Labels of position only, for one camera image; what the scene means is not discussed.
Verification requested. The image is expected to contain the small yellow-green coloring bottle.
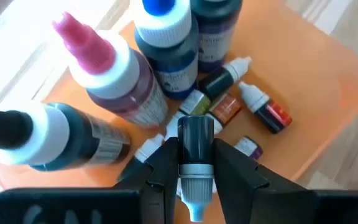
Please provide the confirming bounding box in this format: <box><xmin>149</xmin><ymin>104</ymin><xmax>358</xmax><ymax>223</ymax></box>
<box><xmin>165</xmin><ymin>89</ymin><xmax>211</xmax><ymax>141</ymax></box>

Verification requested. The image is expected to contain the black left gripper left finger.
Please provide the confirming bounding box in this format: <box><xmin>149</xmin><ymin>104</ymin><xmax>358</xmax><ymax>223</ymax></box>
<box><xmin>0</xmin><ymin>137</ymin><xmax>180</xmax><ymax>224</ymax></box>

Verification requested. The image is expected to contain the large pink-tip food coloring bottle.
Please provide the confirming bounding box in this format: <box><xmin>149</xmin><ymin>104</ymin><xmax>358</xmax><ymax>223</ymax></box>
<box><xmin>52</xmin><ymin>11</ymin><xmax>170</xmax><ymax>128</ymax></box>

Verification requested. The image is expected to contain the small violet food coloring bottle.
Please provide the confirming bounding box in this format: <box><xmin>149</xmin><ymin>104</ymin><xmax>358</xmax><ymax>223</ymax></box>
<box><xmin>233</xmin><ymin>136</ymin><xmax>264</xmax><ymax>162</ymax></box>

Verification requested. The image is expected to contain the small red food coloring bottle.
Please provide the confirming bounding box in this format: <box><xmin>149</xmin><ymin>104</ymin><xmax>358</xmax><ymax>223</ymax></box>
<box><xmin>237</xmin><ymin>81</ymin><xmax>293</xmax><ymax>135</ymax></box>

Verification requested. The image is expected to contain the small dark green coloring bottle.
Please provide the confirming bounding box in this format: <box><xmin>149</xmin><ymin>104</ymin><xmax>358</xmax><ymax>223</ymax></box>
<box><xmin>197</xmin><ymin>55</ymin><xmax>253</xmax><ymax>101</ymax></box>

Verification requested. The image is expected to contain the small orange food coloring bottle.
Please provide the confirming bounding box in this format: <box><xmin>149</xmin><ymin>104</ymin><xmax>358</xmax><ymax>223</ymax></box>
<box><xmin>204</xmin><ymin>92</ymin><xmax>242</xmax><ymax>135</ymax></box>

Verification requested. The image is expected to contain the large black-tip food coloring bottle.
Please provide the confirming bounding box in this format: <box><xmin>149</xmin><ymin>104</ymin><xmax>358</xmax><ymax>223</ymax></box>
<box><xmin>0</xmin><ymin>101</ymin><xmax>132</xmax><ymax>172</ymax></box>

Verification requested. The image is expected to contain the small dark silver-band coloring bottle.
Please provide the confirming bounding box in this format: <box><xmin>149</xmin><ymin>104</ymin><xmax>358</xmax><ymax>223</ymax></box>
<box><xmin>177</xmin><ymin>114</ymin><xmax>216</xmax><ymax>223</ymax></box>

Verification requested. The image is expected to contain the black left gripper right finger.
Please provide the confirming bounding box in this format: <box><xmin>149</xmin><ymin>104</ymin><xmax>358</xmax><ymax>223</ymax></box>
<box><xmin>213</xmin><ymin>138</ymin><xmax>358</xmax><ymax>224</ymax></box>

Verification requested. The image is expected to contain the large blue-tip food coloring bottle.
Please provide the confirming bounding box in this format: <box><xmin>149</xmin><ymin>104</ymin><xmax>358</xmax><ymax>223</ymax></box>
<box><xmin>129</xmin><ymin>0</ymin><xmax>200</xmax><ymax>101</ymax></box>

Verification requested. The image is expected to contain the large purple-tip food coloring bottle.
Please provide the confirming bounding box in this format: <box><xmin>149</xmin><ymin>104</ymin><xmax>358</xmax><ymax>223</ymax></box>
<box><xmin>190</xmin><ymin>0</ymin><xmax>244</xmax><ymax>74</ymax></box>

